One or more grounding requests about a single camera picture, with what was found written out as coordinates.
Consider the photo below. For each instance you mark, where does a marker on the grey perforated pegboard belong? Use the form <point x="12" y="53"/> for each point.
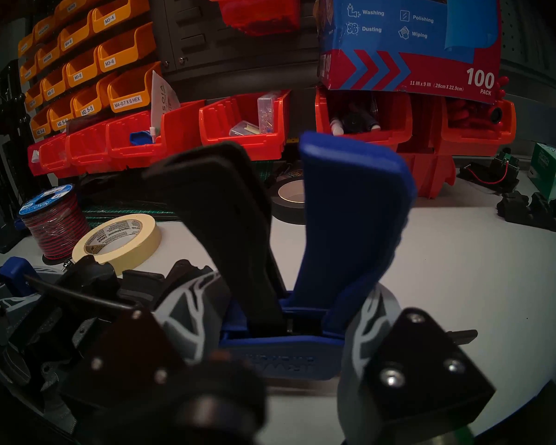
<point x="528" y="22"/>

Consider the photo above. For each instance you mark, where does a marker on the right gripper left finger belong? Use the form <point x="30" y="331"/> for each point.
<point x="134" y="356"/>

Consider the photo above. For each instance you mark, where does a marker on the upturned red bin stack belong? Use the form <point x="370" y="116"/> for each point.
<point x="431" y="170"/>

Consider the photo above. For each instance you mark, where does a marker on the black 3D printed piece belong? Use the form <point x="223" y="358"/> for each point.
<point x="143" y="282"/>
<point x="92" y="277"/>

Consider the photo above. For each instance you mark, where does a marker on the red storage bin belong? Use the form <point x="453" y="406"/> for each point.
<point x="180" y="133"/>
<point x="55" y="159"/>
<point x="34" y="163"/>
<point x="90" y="152"/>
<point x="259" y="8"/>
<point x="394" y="124"/>
<point x="222" y="124"/>
<point x="472" y="133"/>

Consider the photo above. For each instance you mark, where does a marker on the yellow storage bin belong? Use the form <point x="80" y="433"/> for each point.
<point x="48" y="54"/>
<point x="132" y="94"/>
<point x="120" y="13"/>
<point x="127" y="52"/>
<point x="29" y="68"/>
<point x="27" y="45"/>
<point x="62" y="116"/>
<point x="34" y="98"/>
<point x="41" y="126"/>
<point x="55" y="86"/>
<point x="92" y="103"/>
<point x="83" y="71"/>
<point x="45" y="29"/>
<point x="74" y="6"/>
<point x="76" y="34"/>

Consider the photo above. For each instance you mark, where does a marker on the dark louvered bin panel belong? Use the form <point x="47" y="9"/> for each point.
<point x="199" y="45"/>

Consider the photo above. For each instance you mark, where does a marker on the small green circuit board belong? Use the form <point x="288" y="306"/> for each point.
<point x="491" y="173"/>

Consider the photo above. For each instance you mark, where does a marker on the beige masking tape roll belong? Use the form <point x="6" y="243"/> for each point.
<point x="139" y="254"/>

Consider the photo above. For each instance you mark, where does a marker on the green tissue box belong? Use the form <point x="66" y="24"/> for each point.
<point x="549" y="170"/>

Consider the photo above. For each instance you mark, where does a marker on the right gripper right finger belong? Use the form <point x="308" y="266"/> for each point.
<point x="421" y="370"/>

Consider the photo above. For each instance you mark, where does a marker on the small black printed part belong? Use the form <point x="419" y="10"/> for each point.
<point x="537" y="212"/>

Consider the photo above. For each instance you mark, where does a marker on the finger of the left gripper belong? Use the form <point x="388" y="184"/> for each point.
<point x="14" y="365"/>
<point x="14" y="312"/>

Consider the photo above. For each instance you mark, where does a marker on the black equipment stand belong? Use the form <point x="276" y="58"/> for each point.
<point x="4" y="124"/>

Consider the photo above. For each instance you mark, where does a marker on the blue bar clamp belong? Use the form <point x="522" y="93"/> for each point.
<point x="352" y="207"/>

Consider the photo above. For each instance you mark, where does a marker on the blue cleaning cloths box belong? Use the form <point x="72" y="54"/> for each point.
<point x="398" y="54"/>

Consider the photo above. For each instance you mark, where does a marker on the black tape roll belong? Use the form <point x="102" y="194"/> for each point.
<point x="282" y="212"/>

